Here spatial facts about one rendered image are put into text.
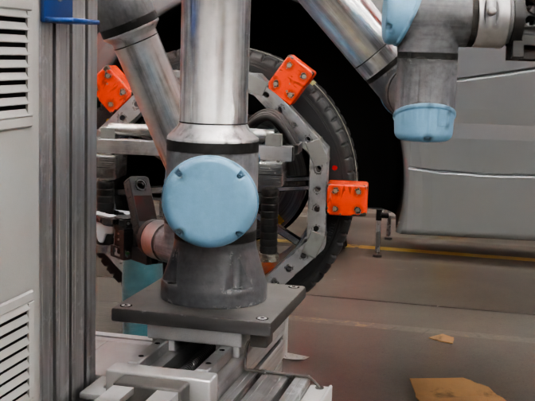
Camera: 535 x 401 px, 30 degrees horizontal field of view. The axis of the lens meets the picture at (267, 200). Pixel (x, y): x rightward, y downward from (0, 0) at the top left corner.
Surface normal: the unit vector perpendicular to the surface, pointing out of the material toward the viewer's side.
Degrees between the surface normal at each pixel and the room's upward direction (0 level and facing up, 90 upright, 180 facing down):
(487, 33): 122
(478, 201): 90
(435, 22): 91
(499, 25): 108
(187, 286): 72
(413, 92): 90
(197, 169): 98
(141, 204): 62
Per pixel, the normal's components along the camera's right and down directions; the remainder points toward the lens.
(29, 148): 0.97, 0.07
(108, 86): -0.13, 0.14
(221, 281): 0.16, -0.16
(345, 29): -0.31, 0.40
